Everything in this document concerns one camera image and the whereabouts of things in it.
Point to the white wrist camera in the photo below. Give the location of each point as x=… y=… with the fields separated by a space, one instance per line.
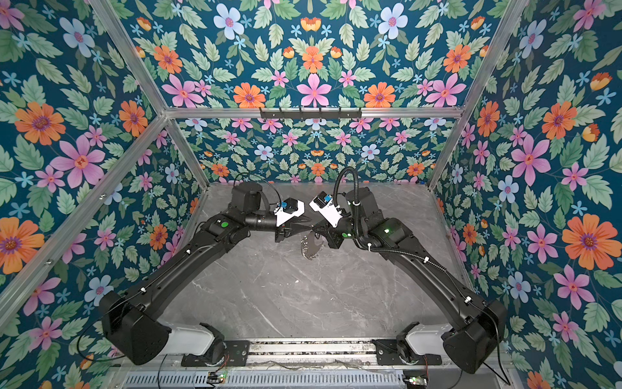
x=326 y=206
x=289 y=209

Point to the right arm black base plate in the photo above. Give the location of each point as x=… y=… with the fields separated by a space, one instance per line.
x=391 y=352

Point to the white perforated cable duct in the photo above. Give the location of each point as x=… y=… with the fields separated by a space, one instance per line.
x=266 y=379

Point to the black hook rail on wall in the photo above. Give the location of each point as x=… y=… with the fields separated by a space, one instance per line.
x=303 y=114

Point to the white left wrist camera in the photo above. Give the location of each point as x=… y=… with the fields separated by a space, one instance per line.
x=289 y=209

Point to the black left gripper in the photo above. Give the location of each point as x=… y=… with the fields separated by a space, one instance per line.
x=289 y=228

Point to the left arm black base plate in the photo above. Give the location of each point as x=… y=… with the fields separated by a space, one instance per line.
x=233 y=354

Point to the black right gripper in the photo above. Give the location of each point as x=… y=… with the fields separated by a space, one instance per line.
x=330 y=233

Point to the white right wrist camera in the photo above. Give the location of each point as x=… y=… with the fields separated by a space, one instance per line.
x=326 y=206

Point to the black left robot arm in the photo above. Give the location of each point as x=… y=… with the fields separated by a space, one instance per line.
x=131 y=321

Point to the steel keyring with red handle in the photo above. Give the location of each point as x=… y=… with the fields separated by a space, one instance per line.
x=311 y=244

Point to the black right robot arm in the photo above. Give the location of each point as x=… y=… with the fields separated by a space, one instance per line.
x=474 y=327

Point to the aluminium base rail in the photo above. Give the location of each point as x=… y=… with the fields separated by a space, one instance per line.
x=291 y=354

